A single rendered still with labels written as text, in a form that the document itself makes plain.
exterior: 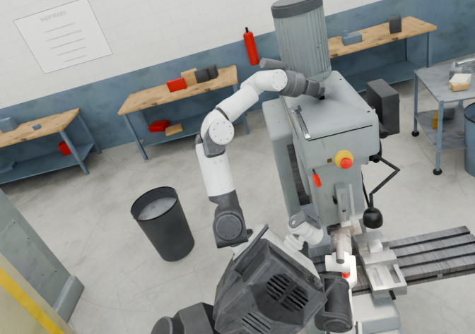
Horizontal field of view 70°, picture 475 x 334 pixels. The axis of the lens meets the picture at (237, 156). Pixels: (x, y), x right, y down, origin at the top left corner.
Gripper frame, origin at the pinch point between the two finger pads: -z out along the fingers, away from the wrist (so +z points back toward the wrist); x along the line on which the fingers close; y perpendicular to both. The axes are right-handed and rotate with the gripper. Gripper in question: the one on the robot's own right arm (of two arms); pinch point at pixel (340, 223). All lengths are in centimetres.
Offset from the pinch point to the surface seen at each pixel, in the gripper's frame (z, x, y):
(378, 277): 10.3, -14.8, 25.4
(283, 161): -30.8, 27.4, -17.5
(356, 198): 7.2, -8.5, -22.0
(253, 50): -387, 122, 17
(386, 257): 1.9, -19.7, 21.3
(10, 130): -262, 520, 34
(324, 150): 23, 0, -58
